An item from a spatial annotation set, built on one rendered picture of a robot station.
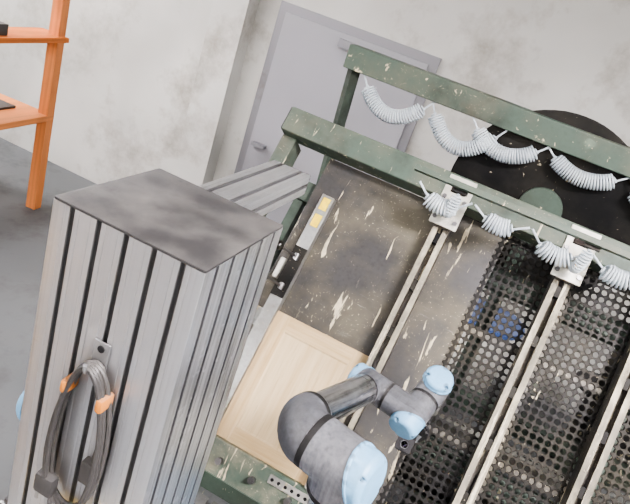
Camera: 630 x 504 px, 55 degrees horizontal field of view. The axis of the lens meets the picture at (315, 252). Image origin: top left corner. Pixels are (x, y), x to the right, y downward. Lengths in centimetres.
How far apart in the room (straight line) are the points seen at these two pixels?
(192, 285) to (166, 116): 495
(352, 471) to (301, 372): 108
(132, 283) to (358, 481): 54
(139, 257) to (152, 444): 29
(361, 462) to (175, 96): 479
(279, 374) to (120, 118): 418
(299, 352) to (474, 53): 309
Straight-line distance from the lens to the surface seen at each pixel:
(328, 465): 115
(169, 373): 88
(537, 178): 268
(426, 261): 219
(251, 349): 221
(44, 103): 528
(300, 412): 119
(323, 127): 231
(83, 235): 89
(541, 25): 471
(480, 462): 216
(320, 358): 218
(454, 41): 476
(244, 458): 221
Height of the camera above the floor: 239
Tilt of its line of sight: 23 degrees down
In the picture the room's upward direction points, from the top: 19 degrees clockwise
